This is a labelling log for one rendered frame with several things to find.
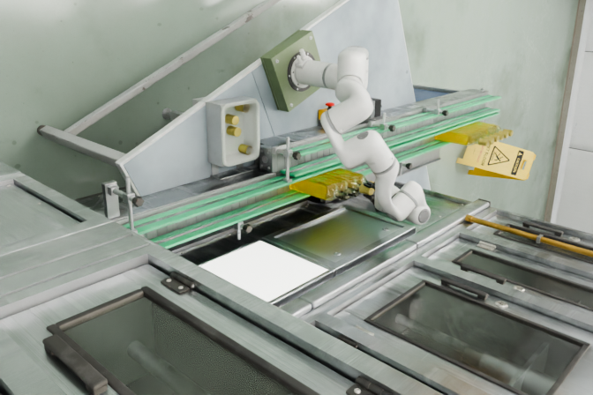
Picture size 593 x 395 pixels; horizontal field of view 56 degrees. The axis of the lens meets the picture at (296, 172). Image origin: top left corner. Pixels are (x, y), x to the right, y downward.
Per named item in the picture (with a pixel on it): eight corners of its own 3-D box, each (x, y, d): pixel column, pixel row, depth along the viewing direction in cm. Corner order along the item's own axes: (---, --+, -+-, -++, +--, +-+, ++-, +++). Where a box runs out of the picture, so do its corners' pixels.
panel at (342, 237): (156, 289, 168) (230, 335, 146) (155, 279, 167) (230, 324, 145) (343, 210, 230) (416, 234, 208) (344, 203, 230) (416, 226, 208)
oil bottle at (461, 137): (433, 139, 294) (484, 149, 276) (434, 129, 293) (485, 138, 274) (439, 137, 298) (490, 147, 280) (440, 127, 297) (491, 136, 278)
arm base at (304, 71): (283, 59, 209) (312, 63, 199) (304, 41, 215) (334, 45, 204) (296, 93, 218) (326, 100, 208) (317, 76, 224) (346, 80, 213)
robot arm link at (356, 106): (324, 89, 183) (317, 98, 170) (360, 68, 178) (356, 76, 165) (345, 124, 186) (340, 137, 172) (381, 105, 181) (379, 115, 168)
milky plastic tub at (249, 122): (208, 163, 201) (224, 167, 196) (206, 101, 194) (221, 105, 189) (244, 153, 213) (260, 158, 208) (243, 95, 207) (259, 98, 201)
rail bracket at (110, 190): (94, 219, 169) (135, 241, 155) (88, 166, 164) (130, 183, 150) (108, 214, 173) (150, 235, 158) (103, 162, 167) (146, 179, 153)
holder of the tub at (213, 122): (208, 176, 203) (222, 182, 198) (206, 101, 195) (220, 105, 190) (243, 167, 215) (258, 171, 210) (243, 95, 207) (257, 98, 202)
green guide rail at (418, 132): (280, 173, 211) (295, 177, 206) (280, 170, 211) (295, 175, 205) (486, 108, 333) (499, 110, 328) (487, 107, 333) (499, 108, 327)
